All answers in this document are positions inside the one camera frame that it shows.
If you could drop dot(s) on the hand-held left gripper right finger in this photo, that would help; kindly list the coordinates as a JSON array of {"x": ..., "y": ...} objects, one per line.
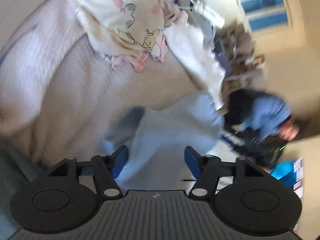
[{"x": 192, "y": 162}]

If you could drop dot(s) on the pink garment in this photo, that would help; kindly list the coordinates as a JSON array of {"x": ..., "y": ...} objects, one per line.
[{"x": 136, "y": 63}]

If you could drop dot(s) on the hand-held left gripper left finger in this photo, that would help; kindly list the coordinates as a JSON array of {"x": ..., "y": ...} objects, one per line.
[{"x": 120, "y": 162}]

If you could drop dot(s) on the bright blue bag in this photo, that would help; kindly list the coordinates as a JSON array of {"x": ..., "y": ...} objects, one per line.
[{"x": 285, "y": 173}]

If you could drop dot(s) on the white power strip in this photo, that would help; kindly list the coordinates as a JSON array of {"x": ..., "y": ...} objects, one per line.
[{"x": 212, "y": 16}]

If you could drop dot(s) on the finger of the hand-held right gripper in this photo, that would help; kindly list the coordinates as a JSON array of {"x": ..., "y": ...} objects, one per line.
[{"x": 231, "y": 140}]

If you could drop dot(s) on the window with blue panes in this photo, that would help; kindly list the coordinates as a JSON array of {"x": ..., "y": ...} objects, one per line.
[{"x": 267, "y": 10}]

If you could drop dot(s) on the cream cartoon print garment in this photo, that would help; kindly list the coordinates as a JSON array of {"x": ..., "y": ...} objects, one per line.
[{"x": 120, "y": 12}]

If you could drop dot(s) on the white sweater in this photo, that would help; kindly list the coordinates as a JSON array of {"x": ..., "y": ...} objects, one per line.
[{"x": 195, "y": 55}]

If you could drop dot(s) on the light blue garment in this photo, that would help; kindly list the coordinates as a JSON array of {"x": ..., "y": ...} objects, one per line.
[{"x": 170, "y": 135}]

